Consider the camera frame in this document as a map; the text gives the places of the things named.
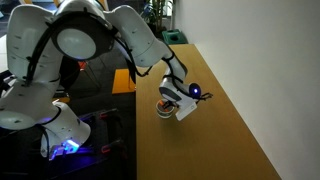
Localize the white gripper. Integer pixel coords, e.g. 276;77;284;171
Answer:
163;100;198;122

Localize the white mug with green band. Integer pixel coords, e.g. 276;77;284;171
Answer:
155;99;176;120

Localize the green waste bin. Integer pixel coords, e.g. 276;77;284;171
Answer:
161;28;185;46

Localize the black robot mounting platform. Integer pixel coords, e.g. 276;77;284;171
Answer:
0;108;137;180

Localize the green potted plant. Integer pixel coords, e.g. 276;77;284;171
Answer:
141;0;175;33

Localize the white office table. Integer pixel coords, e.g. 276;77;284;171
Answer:
0;34;10;65

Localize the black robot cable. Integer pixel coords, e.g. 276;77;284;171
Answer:
24;18;214;102

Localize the black clamp with orange handle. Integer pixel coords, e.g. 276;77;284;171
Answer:
100;139;126;156
99;108;120;122

